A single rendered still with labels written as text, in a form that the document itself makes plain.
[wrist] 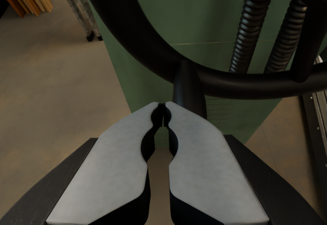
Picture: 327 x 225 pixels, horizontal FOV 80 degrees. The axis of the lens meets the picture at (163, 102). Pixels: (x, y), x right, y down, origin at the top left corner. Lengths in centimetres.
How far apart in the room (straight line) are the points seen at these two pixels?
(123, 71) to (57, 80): 86
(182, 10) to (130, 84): 23
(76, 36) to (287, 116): 134
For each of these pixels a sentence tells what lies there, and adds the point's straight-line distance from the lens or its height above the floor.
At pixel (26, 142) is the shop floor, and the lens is 115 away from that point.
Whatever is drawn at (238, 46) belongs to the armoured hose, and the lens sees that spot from 26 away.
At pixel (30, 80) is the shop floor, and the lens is 138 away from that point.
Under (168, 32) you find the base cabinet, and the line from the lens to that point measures 38.
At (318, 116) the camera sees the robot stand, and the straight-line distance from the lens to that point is 98.
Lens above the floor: 85
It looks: 57 degrees down
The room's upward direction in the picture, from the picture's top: 5 degrees counter-clockwise
